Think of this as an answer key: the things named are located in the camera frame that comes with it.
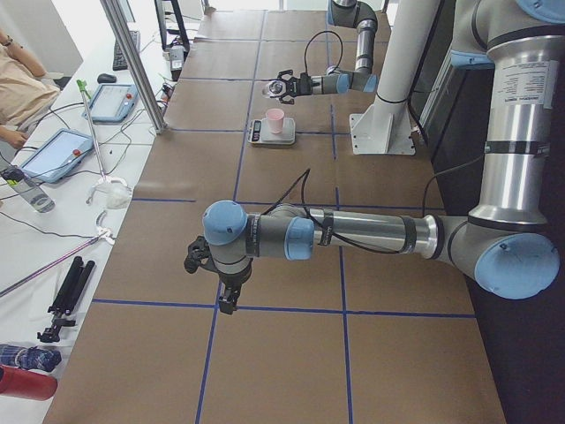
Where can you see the long metal rod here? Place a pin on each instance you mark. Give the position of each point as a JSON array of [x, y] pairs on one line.
[[82, 85]]

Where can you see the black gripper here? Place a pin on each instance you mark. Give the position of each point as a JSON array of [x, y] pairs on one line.
[[305, 82], [232, 282]]

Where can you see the aluminium frame post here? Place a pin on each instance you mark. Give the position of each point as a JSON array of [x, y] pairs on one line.
[[118, 24]]

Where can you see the blue folded umbrella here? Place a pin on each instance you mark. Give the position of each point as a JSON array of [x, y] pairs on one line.
[[30, 358]]

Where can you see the blue teach pendant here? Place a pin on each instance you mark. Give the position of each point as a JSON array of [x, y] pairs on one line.
[[111, 103], [58, 156]]

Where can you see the upper blue teach pendant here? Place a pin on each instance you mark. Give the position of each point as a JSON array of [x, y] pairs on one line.
[[111, 103]]

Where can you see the pink plastic cup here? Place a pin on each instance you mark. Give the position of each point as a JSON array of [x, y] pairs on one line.
[[275, 120]]

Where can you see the black computer mouse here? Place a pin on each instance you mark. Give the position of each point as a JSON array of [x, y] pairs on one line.
[[105, 78]]

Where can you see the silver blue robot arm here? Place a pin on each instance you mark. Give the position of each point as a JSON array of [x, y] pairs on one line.
[[500, 243], [351, 14]]

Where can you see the grey digital kitchen scale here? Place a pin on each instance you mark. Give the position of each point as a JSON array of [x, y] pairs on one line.
[[260, 134]]

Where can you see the clear water bottle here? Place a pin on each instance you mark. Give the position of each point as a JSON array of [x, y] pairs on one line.
[[24, 186]]

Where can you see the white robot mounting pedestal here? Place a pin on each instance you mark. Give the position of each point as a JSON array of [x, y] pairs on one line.
[[385, 127]]

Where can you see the red bottle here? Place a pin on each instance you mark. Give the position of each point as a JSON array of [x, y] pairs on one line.
[[21, 383]]

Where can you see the clear glass sauce bottle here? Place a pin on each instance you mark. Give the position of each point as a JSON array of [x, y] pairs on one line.
[[274, 89]]

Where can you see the seated person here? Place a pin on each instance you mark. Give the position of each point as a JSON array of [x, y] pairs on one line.
[[25, 94]]

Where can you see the black folded tripod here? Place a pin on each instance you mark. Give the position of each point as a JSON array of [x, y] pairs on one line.
[[66, 299]]

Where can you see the lower blue teach pendant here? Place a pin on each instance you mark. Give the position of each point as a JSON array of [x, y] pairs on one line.
[[58, 156]]

